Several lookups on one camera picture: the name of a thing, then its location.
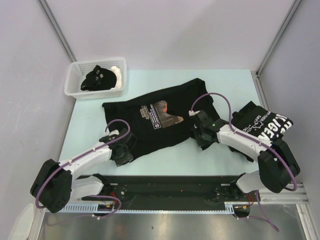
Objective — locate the folded black printed t-shirt stack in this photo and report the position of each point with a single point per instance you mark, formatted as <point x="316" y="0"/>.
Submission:
<point x="254" y="120"/>

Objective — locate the white perforated plastic basket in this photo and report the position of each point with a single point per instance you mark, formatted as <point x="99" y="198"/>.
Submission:
<point x="78" y="70"/>

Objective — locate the white cloth in basket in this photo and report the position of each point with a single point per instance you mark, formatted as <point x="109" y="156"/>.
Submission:
<point x="119" y="78"/>

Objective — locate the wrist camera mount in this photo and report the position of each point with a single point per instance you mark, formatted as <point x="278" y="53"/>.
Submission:
<point x="114" y="136"/>
<point x="200" y="117"/>

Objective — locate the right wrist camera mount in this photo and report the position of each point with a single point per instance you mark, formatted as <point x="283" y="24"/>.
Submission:
<point x="200" y="117"/>

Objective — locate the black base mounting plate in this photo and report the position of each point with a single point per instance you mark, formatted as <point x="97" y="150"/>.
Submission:
<point x="173" y="193"/>

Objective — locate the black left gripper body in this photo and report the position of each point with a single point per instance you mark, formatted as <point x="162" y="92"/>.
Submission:
<point x="125" y="156"/>

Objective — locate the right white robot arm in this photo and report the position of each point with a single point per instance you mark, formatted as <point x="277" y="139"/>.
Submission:
<point x="277" y="167"/>

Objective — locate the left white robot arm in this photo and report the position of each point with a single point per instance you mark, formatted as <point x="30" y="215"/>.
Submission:
<point x="57" y="183"/>

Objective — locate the black garment in basket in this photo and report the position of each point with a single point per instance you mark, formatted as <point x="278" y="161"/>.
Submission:
<point x="99" y="79"/>

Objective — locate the black graphic t-shirt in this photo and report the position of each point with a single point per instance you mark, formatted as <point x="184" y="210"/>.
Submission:
<point x="160" y="119"/>

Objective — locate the white slotted cable duct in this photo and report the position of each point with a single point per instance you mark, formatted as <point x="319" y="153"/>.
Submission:
<point x="80" y="208"/>

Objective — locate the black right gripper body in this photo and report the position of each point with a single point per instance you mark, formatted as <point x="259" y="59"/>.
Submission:
<point x="201" y="139"/>

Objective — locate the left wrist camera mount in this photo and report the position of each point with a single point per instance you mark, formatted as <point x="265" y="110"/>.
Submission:
<point x="114" y="136"/>

